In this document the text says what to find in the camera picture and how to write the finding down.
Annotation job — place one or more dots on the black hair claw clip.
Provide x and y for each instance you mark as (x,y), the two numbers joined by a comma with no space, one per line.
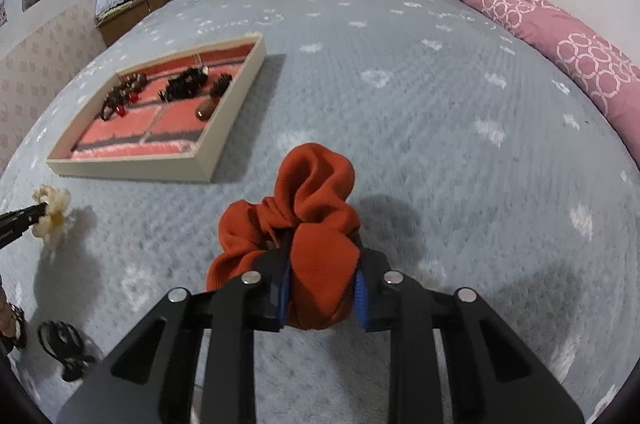
(50,339)

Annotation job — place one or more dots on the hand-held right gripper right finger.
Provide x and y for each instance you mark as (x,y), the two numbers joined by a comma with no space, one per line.
(362,304)

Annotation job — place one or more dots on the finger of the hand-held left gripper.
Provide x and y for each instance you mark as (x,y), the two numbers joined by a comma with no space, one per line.
(17,220)

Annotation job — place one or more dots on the beige tray with red compartments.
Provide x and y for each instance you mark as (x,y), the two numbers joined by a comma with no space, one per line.
(150,169)

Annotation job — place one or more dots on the orange scrunchie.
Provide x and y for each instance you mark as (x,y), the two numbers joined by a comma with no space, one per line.
(310,194)

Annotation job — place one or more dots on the wooden nightstand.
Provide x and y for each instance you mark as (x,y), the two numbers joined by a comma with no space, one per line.
(125,25)

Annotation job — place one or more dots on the cream scrunchie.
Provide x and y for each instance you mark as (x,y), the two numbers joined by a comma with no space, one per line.
(55,199)

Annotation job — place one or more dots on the grey floral blanket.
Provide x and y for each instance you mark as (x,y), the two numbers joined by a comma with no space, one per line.
(400,129)

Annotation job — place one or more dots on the dark hair clip brown bead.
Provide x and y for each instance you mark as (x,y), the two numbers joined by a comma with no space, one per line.
(205,109)

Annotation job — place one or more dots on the pink patterned rolled quilt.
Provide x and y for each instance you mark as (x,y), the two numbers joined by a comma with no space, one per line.
(525,14)

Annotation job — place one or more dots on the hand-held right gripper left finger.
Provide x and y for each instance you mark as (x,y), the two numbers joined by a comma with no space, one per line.
(283,299)

